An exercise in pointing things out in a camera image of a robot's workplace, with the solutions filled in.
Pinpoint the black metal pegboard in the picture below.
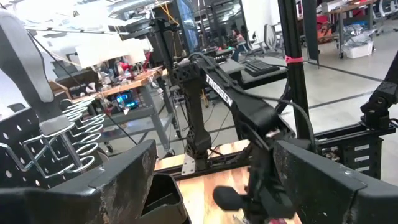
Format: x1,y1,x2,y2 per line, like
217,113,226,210
0,105,105,190

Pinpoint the metal screwdriver ring rack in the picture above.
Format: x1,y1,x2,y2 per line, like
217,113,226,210
0,96,106,180

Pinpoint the white plastic tub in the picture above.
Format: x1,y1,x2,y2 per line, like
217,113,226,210
341,40,374,60

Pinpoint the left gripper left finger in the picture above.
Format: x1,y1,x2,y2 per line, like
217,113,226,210
0,139,158,224

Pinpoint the grey mesh office chair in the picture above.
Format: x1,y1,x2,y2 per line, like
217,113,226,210
263,23,285,54

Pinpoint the silver foil bag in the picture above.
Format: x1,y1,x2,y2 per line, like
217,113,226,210
343,24,374,47

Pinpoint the black aluminium table frame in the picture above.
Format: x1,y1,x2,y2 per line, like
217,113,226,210
154,0,398,181

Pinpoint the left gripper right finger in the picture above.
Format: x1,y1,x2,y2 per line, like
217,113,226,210
273,139,398,224

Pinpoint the yellow cable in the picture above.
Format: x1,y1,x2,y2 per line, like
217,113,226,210
155,0,181,27

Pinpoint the dark computer monitor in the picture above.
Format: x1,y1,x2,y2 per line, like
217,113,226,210
174,0,200,54

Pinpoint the black equipment box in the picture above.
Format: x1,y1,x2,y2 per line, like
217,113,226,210
317,135,384,180

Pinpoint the blue lit computer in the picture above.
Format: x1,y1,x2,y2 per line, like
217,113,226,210
116,91,139,110

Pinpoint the person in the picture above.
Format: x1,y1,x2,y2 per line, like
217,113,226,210
230,27,248,63

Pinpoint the wheeled wooden table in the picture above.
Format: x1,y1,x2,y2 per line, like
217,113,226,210
323,0,398,60

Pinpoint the deep black pegboard bin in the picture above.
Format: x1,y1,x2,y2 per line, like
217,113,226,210
136,173,192,224

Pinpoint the cluttered wooden workbench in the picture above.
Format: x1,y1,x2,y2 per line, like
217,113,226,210
49,67,175,158

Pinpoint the black keyboard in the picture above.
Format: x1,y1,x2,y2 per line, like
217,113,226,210
242,58,280,77

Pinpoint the pink tape band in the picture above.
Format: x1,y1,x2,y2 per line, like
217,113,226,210
284,55,305,65

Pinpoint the black desk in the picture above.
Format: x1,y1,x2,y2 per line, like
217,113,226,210
214,57,289,91

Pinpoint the thin black pole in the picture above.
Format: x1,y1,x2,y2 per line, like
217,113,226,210
27,30,138,146

